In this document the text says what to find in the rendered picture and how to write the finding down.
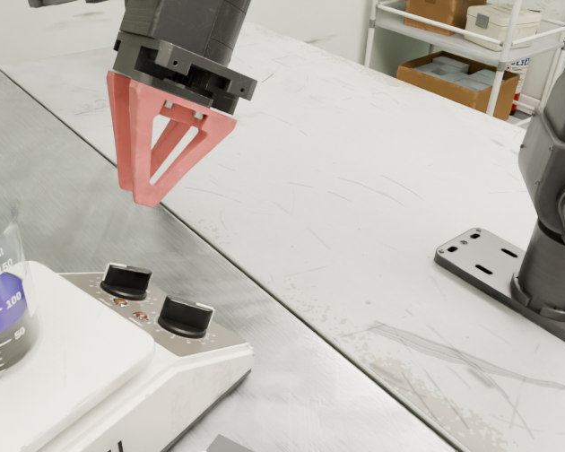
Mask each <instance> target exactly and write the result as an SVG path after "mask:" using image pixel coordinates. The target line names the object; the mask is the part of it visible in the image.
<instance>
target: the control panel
mask: <svg viewBox="0 0 565 452"><path fill-rule="evenodd" d="M59 275H60V276H61V277H63V278H64V279H66V280H67V281H68V282H70V283H72V284H73V285H75V286H76V287H78V288H79V289H81V290H82V291H84V292H86V293H88V294H89V295H91V296H92V297H93V298H94V299H96V300H98V301H99V302H101V303H102V304H104V305H105V306H107V307H108V308H110V309H112V310H114V311H115V312H117V313H118V314H119V315H120V316H122V317H124V318H125V319H127V320H128V321H130V322H131V323H133V324H135V325H136V326H138V327H140V328H141V329H143V330H144V331H145V332H146V333H148V334H149V335H150V336H151V337H152V338H153V340H154V342H156V343H157V344H159V345H161V346H162V347H164V348H165V349H167V350H168V351H170V352H172V353H173V354H175V355H177V356H178V357H185V356H188V355H193V354H197V353H201V352H209V351H213V350H217V349H221V348H225V347H230V346H233V345H238V344H243V343H246V342H247V341H246V340H244V339H242V338H241V337H239V336H237V335H235V334H233V333H232V332H231V331H229V330H227V329H226V328H224V327H222V326H220V325H218V324H217V323H215V322H213V321H211V323H210V325H209V327H208V328H207V329H206V334H205V336H204V337H202V338H197V339H194V338H186V337H183V336H179V335H175V334H172V333H171V332H169V331H167V330H166V329H164V328H163V327H161V326H160V324H159V323H158V318H159V315H160V313H161V308H162V306H163V303H164V301H165V298H166V296H167V295H169V294H167V293H166V292H164V291H161V290H160V289H158V288H156V287H155V286H153V285H151V284H150V283H149V286H148V289H147V290H146V291H147V296H146V299H145V300H125V299H123V300H125V301H126V305H122V304H118V303H116V302H115V301H114V300H115V299H121V298H119V297H116V296H113V295H111V294H109V293H107V292H106V291H104V290H103V289H102V288H101V287H100V284H101V281H102V278H103V275H104V274H59ZM139 311H141V312H144V313H146V314H147V316H148V318H142V317H138V316H137V315H136V314H135V313H136V312H139Z"/></svg>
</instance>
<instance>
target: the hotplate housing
mask: <svg viewBox="0 0 565 452"><path fill-rule="evenodd" d="M155 349H156V350H155V355H154V358H153V360H152V362H151V363H150V364H149V365H148V366H146V367H145V368H144V369H142V370H141V371H139V372H138V373H137V374H136V375H134V376H133V377H132V378H130V379H129V380H128V381H127V382H126V383H125V384H123V385H122V386H121V387H119V388H118V389H116V390H115V391H114V392H113V393H111V394H110V395H108V396H107V397H106V398H104V399H103V400H102V401H101V402H99V403H98V404H96V405H95V406H94V407H93V408H91V409H90V411H88V412H87V413H85V414H84V415H83V416H82V417H80V418H79V419H78V420H76V421H75V422H73V423H72V424H71V425H70V426H68V427H67V428H66V429H64V430H63V431H61V432H60V433H59V434H58V435H56V436H55V437H54V438H53V439H52V440H50V441H49V442H48V443H47V444H45V445H44V446H43V447H41V448H40V449H39V450H37V451H36V452H166V451H167V450H168V449H169V448H170V447H171V446H172V445H173V444H174V443H175V442H177V441H178V440H179V439H180V438H181V437H182V436H183V435H184V434H185V433H186V432H187V431H189V430H190V429H191V428H192V427H193V426H194V425H195V424H196V423H197V422H198V421H200V420H201V419H202V418H203V417H204V416H205V415H206V414H207V413H208V412H209V411H210V410H211V409H213V408H214V407H215V406H216V405H217V404H218V403H219V402H220V401H221V400H222V399H223V398H224V397H225V396H226V395H227V394H228V393H229V392H230V391H231V390H232V389H233V388H234V387H236V386H237V385H238V384H239V383H240V382H241V381H242V380H243V379H244V378H245V377H246V376H248V375H249V374H250V373H251V368H252V367H253V366H254V365H255V353H254V348H253V347H251V346H250V343H243V344H238V345H233V346H230V347H225V348H221V349H217V350H213V351H209V352H201V353H197V354H193V355H188V356H185V357H178V356H177V355H175V354H173V353H172V352H170V351H168V350H167V349H165V348H164V347H162V346H161V345H159V344H157V343H155Z"/></svg>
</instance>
